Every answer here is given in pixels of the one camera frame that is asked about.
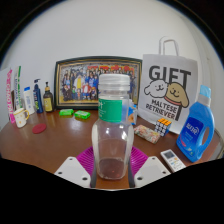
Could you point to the blue tissue pack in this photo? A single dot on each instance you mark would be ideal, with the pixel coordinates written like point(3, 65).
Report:
point(134, 115)

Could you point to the white paper gift bag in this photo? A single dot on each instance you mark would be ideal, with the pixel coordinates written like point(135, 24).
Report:
point(166, 86)

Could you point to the pink shuttlecock tube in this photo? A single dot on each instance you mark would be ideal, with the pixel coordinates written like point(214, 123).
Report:
point(10, 96)

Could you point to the white remote control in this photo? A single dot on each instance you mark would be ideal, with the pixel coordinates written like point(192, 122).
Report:
point(173, 160)

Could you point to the blue detergent bottle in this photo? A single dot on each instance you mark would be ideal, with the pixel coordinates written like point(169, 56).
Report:
point(193, 133)

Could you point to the amber pump bottle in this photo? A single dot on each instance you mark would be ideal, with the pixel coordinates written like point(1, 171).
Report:
point(48, 101)

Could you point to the patterned pouch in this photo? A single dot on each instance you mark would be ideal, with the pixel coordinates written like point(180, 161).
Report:
point(146, 134)

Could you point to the clear green-labelled plastic bottle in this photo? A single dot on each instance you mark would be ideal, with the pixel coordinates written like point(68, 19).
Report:
point(112, 133)

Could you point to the small green pack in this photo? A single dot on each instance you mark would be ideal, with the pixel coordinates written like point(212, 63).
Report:
point(82, 114)
point(66, 112)

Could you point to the white bottle with blue cap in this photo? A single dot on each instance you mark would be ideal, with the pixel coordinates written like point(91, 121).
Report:
point(29, 101)

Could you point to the flat round red coaster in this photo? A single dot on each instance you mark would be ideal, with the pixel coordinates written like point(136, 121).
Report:
point(39, 128)

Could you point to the dark blue pump bottle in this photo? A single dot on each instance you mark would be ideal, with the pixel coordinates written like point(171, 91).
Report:
point(38, 100)

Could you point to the framed group photo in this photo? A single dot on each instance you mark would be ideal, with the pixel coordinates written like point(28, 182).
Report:
point(78, 83)

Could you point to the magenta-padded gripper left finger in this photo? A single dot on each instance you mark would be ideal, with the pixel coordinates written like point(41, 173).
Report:
point(75, 170)

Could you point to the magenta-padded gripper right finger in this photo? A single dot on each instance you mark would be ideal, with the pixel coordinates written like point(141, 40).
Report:
point(150, 169)

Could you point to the white and green shuttlecock tube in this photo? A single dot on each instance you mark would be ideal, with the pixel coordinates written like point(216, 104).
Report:
point(18, 88)

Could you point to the colourful puzzle cube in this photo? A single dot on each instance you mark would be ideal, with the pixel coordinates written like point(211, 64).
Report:
point(163, 126)

